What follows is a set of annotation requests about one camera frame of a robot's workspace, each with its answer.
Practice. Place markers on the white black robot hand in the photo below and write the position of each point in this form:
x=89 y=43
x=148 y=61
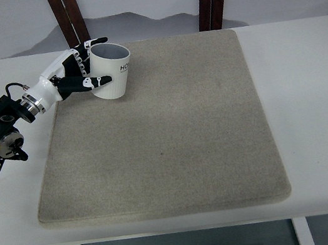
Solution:
x=49 y=85

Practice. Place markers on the white ribbed cup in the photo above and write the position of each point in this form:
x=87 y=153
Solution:
x=109 y=75

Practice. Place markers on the grey fabric mat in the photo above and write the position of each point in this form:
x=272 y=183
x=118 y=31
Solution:
x=162 y=148

